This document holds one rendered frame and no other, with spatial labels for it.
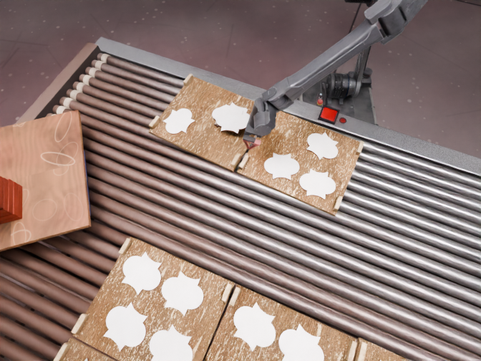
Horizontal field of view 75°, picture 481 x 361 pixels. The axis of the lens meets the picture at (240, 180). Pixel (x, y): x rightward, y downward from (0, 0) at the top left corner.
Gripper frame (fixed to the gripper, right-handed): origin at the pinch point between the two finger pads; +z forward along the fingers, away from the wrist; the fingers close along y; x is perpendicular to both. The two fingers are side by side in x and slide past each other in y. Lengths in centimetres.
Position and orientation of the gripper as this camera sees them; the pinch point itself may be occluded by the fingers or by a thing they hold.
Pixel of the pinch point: (252, 138)
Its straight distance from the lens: 125.5
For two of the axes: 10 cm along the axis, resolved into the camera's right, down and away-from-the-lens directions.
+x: -9.6, -2.8, -0.1
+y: 2.4, -8.3, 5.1
